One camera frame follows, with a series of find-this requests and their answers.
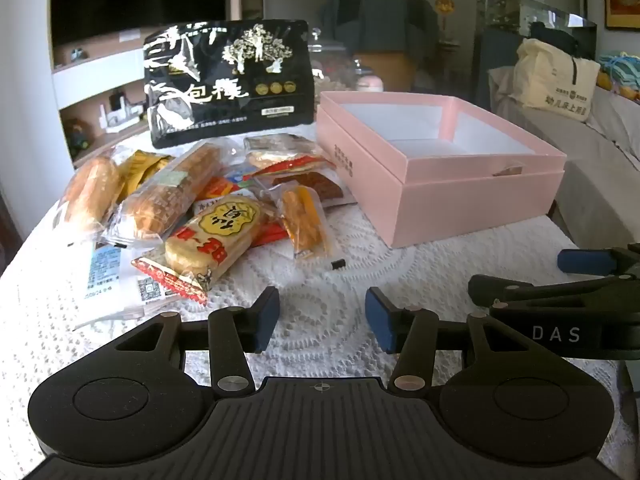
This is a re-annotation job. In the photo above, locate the colourful cloth pile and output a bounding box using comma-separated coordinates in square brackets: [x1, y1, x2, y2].
[597, 52, 640, 102]

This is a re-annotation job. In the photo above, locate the yellow red rice cracker packet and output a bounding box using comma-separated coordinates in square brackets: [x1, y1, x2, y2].
[131, 195, 268, 306]

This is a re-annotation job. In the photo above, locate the white blue-label snack packet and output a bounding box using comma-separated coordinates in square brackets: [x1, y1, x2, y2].
[75, 240, 176, 330]

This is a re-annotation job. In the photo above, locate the small blue white packet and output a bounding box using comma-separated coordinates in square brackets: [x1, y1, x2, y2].
[224, 172, 257, 192]

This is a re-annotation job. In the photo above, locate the dark brown snack packet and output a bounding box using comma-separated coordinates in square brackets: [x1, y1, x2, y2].
[270, 170, 357, 208]

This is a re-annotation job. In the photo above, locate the pink cardboard box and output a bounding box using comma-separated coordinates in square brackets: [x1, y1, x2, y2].
[316, 91, 567, 249]

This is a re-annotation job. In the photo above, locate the long grid-top bread packet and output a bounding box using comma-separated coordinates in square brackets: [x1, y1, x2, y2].
[102, 141, 236, 251]

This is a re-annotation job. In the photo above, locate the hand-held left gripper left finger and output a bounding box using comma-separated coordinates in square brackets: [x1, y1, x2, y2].
[116, 286, 281, 396]

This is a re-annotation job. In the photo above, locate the beige tote bag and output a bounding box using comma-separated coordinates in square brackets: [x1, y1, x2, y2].
[512, 37, 602, 122]

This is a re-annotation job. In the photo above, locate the glass fish tank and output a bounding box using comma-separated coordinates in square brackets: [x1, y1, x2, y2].
[479, 0, 599, 61]

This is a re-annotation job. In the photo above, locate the clear glass jar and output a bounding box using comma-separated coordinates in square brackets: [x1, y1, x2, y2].
[307, 27, 362, 92]

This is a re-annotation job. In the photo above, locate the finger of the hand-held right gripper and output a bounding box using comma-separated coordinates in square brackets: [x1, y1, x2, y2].
[556, 244, 640, 278]
[468, 274, 640, 312]

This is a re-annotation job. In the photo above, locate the red label cracker packet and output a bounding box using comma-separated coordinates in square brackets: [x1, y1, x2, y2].
[244, 134, 337, 177]

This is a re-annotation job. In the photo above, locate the white lace tablecloth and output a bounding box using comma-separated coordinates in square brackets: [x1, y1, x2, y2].
[0, 125, 632, 467]

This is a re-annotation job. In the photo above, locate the round bread packet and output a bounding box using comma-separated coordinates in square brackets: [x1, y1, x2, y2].
[55, 152, 126, 246]

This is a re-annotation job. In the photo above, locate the blue grey hanging clothing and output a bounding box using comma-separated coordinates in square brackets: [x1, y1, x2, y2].
[320, 0, 442, 57]

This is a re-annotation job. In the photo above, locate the orange stick snack packet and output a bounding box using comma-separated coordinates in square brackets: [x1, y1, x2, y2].
[277, 184, 335, 261]

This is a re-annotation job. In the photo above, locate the yellow snack packet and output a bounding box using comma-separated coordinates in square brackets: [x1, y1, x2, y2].
[112, 150, 173, 201]

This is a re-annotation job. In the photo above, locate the large black snack bag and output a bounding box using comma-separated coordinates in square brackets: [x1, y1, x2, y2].
[142, 20, 317, 150]

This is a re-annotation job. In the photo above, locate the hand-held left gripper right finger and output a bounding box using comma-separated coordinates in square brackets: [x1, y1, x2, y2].
[365, 287, 533, 392]

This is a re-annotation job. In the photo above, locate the grey sofa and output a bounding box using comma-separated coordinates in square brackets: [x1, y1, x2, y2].
[487, 67, 640, 261]

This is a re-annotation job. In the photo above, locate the white wooden wall cabinet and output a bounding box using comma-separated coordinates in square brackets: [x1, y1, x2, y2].
[50, 35, 168, 167]

